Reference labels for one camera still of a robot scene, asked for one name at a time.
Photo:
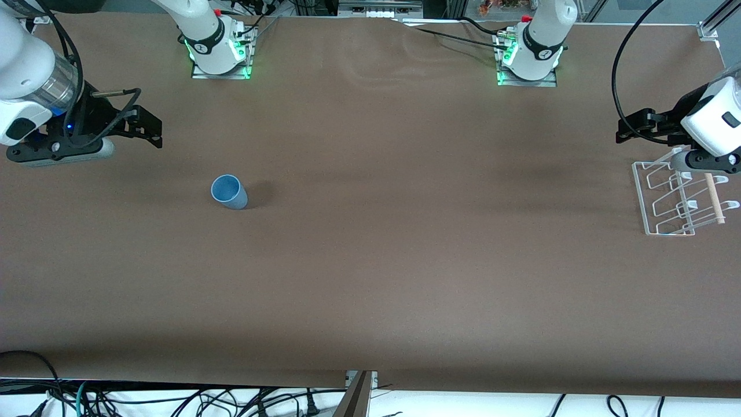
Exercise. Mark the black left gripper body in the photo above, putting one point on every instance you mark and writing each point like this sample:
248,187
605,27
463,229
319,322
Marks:
675,117

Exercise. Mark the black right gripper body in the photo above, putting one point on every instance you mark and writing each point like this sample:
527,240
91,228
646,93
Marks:
94,114

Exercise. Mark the blue plastic cup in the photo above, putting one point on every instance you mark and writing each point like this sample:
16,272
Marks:
231,194

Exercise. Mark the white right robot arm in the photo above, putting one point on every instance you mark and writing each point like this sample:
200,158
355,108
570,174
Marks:
23,63

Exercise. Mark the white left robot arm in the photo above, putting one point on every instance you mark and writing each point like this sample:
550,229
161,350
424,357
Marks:
541,40

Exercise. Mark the orange red background object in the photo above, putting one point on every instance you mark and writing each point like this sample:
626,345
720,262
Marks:
498,6

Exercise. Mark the white connector strip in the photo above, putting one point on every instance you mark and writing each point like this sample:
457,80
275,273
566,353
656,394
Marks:
377,14

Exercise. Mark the brown table cover sheet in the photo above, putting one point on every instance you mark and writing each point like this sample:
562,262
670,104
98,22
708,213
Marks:
370,260

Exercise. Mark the metal table support beam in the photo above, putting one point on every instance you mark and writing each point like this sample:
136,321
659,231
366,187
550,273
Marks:
354,399

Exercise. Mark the aluminium frame corner profile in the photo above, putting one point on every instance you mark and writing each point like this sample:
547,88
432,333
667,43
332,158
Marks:
709,29

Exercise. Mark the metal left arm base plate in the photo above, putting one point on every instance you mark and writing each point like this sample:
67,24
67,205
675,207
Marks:
550,81

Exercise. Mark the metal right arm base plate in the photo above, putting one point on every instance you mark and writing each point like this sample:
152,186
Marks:
246,66

